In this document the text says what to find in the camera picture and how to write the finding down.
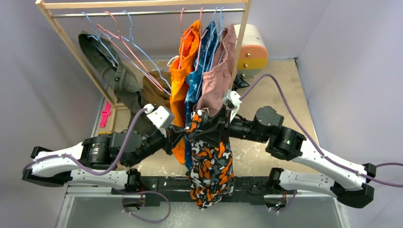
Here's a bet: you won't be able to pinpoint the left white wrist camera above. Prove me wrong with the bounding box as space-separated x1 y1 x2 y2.
144 104 174 129

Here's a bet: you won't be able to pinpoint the pink plastic tool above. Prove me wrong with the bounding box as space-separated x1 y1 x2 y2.
99 102 111 128

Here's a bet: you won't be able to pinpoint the olive green shorts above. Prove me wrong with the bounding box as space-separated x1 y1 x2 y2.
78 30 145 128

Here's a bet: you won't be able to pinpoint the camouflage orange black shorts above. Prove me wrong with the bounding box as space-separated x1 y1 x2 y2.
185 108 236 210

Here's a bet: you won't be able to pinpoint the metal hanging rod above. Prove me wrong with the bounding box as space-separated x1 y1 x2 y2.
51 8 245 18

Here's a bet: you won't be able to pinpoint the blue wire hanger far left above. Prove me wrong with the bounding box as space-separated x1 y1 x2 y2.
81 12 118 68

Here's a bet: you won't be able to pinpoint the pink wire hanger left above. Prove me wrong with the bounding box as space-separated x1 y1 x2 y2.
97 11 170 94

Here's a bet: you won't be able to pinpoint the white orange yellow drawer cabinet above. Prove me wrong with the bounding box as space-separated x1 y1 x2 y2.
237 24 269 78

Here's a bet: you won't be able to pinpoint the pink shorts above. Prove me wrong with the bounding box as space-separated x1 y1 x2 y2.
195 24 237 116

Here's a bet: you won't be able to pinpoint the blue patterned shorts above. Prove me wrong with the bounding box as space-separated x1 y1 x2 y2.
184 21 219 171

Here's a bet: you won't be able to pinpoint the wooden clothes rack frame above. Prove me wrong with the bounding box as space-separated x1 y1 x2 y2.
35 0 253 133

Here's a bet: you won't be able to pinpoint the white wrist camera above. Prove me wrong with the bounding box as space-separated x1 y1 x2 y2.
221 90 242 122
144 104 174 129

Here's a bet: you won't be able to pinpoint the pink hanger holding orange shorts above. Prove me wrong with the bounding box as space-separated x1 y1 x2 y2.
178 8 186 70

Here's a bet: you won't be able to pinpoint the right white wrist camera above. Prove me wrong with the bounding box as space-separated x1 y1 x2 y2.
221 90 242 122

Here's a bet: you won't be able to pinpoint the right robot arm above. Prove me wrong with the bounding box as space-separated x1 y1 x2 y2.
194 106 376 209

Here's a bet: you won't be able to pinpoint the blue wire hanger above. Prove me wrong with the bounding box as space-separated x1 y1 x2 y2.
81 12 118 68
102 10 173 96

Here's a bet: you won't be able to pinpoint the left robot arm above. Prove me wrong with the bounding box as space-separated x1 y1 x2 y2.
22 125 186 194

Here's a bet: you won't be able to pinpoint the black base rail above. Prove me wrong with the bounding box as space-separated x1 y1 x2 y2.
110 175 298 208

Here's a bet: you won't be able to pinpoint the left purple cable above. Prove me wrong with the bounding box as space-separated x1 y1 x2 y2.
22 107 149 177

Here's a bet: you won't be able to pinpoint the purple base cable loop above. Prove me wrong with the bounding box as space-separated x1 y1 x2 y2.
115 189 171 224

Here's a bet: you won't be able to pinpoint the brown shorts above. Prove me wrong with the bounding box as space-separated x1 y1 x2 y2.
143 70 171 109

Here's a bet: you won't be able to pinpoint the blue hanger holding pink shorts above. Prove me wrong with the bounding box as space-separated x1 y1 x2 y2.
210 7 224 70

